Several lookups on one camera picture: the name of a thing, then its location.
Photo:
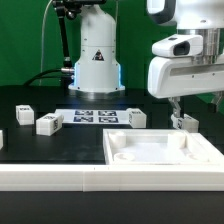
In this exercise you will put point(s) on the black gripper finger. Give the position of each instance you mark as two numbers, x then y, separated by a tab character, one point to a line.
176	115
216	101

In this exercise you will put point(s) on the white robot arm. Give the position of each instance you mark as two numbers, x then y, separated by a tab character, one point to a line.
97	72

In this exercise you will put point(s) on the sheet with fiducial tags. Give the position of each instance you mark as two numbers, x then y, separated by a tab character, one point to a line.
79	116

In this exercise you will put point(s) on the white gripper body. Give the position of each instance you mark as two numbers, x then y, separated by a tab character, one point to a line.
180	77

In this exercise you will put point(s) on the white square tabletop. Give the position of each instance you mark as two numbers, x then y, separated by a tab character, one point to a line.
158	147

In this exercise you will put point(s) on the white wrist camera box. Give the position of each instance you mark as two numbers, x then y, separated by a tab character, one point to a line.
178	46

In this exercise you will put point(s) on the white front fence wall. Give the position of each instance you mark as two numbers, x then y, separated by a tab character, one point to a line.
84	178

